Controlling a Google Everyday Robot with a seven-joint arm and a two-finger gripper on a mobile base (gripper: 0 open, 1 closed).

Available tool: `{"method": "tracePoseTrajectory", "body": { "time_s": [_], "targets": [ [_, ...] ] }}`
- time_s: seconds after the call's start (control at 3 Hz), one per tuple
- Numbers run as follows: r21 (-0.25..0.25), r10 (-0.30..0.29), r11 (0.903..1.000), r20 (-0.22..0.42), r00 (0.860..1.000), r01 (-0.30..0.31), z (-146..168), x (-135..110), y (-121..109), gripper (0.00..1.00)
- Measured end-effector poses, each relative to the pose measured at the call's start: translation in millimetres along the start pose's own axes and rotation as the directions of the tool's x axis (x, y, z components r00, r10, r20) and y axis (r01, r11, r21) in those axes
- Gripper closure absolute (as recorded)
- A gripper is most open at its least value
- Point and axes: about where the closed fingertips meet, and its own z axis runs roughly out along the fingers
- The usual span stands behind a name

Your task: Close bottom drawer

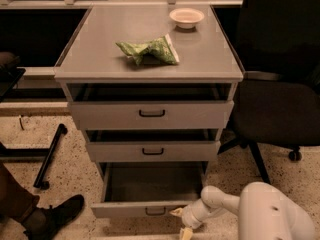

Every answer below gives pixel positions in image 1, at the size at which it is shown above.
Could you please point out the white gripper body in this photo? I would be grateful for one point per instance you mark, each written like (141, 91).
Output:
(191, 214)

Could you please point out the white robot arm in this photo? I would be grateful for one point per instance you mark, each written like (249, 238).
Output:
(263, 211)

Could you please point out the black table leg base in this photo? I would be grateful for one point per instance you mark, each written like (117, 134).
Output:
(43, 155)

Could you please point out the grey middle drawer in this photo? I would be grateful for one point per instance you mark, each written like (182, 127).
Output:
(151, 145)

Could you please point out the grey drawer cabinet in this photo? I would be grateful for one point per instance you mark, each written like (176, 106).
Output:
(205, 56)

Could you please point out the grey top drawer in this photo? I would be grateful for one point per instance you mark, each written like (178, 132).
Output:
(98, 106)

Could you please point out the white bowl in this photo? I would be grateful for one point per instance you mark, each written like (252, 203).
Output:
(186, 18)

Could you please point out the green chip bag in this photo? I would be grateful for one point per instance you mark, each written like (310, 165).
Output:
(161, 48)

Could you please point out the grey bottom drawer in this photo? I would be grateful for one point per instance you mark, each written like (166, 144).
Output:
(148, 189)

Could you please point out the black shoe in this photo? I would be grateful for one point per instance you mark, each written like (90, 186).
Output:
(44, 224)

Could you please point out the brown trouser leg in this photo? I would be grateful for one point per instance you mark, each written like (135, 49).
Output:
(15, 201)

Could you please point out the black office chair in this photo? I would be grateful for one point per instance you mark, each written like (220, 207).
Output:
(277, 43)

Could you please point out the grey drawer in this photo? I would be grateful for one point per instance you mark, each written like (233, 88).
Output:
(148, 189)
(151, 145)
(98, 106)

